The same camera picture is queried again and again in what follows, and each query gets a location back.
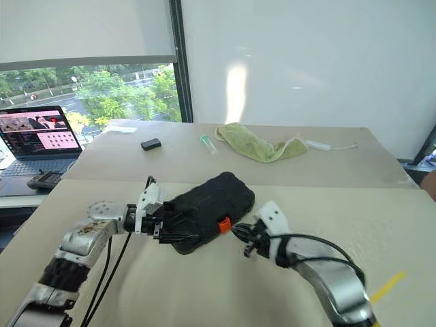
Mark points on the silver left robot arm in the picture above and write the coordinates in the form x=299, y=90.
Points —
x=85, y=238

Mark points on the black plastic tool case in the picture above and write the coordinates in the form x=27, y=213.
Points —
x=218, y=197

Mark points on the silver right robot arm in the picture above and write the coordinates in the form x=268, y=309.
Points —
x=330, y=282

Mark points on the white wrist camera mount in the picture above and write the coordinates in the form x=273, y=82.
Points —
x=150, y=199
x=272, y=216

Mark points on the black eraser block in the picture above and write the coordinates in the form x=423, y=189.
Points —
x=151, y=143

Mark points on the black handheld device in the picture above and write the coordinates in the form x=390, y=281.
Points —
x=44, y=180

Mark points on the dark window frame post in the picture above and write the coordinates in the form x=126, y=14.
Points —
x=182, y=68

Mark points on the open laptop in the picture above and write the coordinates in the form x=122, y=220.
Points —
x=41, y=133

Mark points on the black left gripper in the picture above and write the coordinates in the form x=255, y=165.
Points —
x=165, y=223

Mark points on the yellow tape strip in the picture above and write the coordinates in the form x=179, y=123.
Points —
x=388, y=286

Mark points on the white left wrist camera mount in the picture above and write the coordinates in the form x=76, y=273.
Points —
x=150, y=199

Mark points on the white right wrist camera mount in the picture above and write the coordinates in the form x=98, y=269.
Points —
x=272, y=216

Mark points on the green towel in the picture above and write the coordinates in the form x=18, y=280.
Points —
x=248, y=143

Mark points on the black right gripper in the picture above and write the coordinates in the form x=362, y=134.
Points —
x=259, y=240

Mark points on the clear tube green cap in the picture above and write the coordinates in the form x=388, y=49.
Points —
x=208, y=143

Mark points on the dark object with blue part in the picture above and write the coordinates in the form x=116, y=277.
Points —
x=425, y=153

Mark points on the white roller blind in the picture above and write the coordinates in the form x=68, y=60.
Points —
x=85, y=27

